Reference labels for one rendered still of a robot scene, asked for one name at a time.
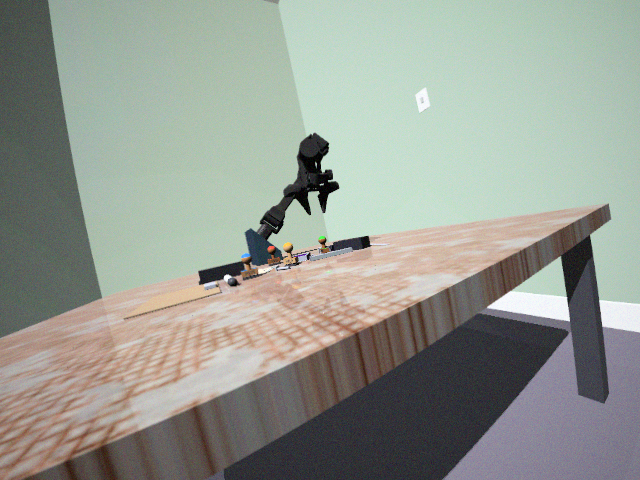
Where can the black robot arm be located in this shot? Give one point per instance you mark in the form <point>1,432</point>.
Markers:
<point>311,150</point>

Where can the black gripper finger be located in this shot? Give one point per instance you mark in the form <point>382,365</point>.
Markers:
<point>302,198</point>
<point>323,199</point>

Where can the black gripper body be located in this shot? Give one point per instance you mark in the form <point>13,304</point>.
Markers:
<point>292,189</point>

